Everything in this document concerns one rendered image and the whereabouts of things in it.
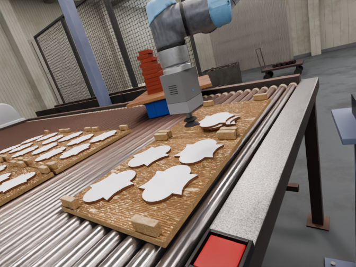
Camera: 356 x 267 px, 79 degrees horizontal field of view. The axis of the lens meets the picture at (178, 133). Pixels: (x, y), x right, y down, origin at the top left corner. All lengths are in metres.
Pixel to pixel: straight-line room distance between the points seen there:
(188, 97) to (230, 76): 5.19
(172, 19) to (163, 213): 0.42
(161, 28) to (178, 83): 0.13
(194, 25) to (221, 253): 0.46
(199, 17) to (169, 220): 0.43
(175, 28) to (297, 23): 9.60
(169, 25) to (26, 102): 6.37
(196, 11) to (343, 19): 9.71
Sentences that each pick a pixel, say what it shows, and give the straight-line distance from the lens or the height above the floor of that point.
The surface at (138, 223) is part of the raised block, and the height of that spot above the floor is 0.96.
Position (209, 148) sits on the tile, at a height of 0.94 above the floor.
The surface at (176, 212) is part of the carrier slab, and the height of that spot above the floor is 0.94.
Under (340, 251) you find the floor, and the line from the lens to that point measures 1.63.
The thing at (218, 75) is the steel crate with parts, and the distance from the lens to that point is 5.75.
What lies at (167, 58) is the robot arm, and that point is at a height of 1.21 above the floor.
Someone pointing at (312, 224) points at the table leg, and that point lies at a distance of 1.74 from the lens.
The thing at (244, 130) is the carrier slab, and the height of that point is 0.94.
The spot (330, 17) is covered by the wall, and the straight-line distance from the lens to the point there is 10.14.
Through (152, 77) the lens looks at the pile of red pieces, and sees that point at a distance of 1.45.
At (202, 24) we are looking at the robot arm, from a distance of 0.56.
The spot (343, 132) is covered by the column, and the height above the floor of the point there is 0.87.
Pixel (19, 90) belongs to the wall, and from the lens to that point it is 6.80.
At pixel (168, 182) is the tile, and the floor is 0.94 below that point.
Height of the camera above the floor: 1.20
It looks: 18 degrees down
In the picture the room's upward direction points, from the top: 16 degrees counter-clockwise
